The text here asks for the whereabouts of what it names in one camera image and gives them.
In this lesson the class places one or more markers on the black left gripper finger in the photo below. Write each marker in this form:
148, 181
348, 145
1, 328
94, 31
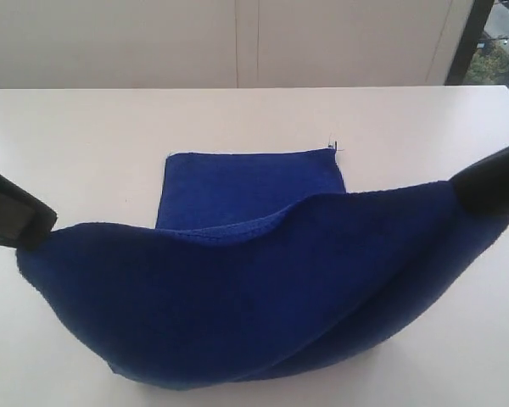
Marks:
25, 221

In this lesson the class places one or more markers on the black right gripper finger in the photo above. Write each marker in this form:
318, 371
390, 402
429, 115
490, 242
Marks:
483, 187

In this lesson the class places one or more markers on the blue microfiber towel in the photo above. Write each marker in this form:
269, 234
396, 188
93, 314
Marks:
259, 266

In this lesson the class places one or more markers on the dark window frame post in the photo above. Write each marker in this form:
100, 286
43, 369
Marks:
467, 46

